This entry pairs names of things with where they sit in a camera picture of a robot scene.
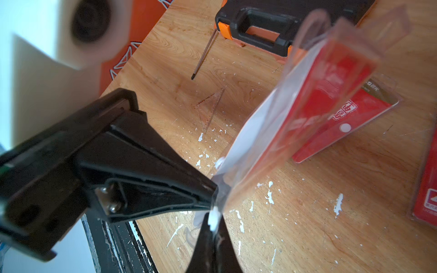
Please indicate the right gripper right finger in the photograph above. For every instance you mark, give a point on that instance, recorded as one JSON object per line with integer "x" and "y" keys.
{"x": 224, "y": 257}

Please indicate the red ruler set package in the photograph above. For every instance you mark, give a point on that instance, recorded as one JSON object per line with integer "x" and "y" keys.
{"x": 377, "y": 96}
{"x": 328, "y": 63}
{"x": 423, "y": 206}

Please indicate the clear triangle ruler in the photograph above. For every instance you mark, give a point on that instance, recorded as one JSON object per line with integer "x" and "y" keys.
{"x": 207, "y": 107}

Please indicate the orange handled screwdriver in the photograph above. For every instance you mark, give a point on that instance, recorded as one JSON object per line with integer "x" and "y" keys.
{"x": 205, "y": 52}

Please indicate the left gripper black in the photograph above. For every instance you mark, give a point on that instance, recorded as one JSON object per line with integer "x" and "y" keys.
{"x": 128, "y": 170}

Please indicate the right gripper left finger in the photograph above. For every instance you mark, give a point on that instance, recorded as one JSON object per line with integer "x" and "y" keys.
{"x": 202, "y": 258}

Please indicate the black orange tool case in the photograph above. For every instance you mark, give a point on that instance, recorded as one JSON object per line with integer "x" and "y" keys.
{"x": 272, "y": 25}

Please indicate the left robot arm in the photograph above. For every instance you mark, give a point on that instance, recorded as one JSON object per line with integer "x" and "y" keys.
{"x": 57, "y": 57}

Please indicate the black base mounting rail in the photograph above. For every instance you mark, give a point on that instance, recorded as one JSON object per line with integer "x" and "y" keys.
{"x": 117, "y": 248}

